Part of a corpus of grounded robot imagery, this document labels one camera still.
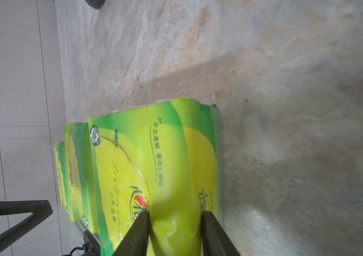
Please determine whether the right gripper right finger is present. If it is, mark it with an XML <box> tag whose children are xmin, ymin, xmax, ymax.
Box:
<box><xmin>200</xmin><ymin>211</ymin><xmax>240</xmax><ymax>256</ymax></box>

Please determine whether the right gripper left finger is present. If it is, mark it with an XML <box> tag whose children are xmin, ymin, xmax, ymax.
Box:
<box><xmin>113</xmin><ymin>211</ymin><xmax>150</xmax><ymax>256</ymax></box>

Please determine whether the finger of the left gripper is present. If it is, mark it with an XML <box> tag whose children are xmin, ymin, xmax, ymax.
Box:
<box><xmin>0</xmin><ymin>200</ymin><xmax>53</xmax><ymax>253</ymax></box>

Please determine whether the green tissue pack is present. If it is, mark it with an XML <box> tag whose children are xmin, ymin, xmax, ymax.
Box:
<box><xmin>54</xmin><ymin>141</ymin><xmax>80</xmax><ymax>223</ymax></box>
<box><xmin>64</xmin><ymin>122</ymin><xmax>99</xmax><ymax>234</ymax></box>
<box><xmin>88</xmin><ymin>98</ymin><xmax>224</xmax><ymax>256</ymax></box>

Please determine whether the glitter microphone on black stand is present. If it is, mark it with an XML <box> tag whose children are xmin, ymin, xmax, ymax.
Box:
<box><xmin>85</xmin><ymin>0</ymin><xmax>106</xmax><ymax>10</ymax></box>

